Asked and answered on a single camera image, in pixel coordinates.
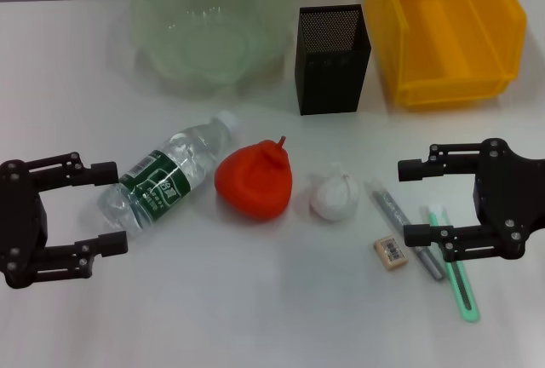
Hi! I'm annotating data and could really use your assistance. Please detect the black mesh pen holder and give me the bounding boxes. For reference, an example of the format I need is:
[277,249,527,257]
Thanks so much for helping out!
[294,3,373,117]

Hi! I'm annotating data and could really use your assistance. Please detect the yellow plastic storage bin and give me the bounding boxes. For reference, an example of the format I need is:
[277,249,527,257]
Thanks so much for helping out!
[364,0,528,112]

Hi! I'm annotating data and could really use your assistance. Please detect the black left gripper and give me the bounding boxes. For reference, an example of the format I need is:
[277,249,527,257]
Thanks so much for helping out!
[0,152,129,290]

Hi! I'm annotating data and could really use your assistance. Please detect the green utility knife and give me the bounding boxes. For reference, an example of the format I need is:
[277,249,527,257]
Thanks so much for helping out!
[419,204,481,324]

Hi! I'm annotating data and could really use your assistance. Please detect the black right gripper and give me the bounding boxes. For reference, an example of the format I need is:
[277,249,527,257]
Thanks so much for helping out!
[397,137,545,263]

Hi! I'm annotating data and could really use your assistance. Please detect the beige eraser with barcode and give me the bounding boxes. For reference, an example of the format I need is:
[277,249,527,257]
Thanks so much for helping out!
[372,234,410,273]

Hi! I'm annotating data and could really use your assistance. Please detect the grey pen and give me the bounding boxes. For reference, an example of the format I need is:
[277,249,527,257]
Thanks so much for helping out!
[369,177,446,282]

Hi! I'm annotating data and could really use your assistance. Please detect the pale green glass fruit bowl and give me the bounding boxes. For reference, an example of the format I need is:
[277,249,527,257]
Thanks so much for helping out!
[130,0,291,98]

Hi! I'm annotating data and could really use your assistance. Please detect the white paper ball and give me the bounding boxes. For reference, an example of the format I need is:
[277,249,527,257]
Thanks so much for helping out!
[307,162,361,221]

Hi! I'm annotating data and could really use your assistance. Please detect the clear green-label water bottle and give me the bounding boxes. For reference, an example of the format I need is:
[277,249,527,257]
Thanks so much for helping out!
[97,110,238,244]

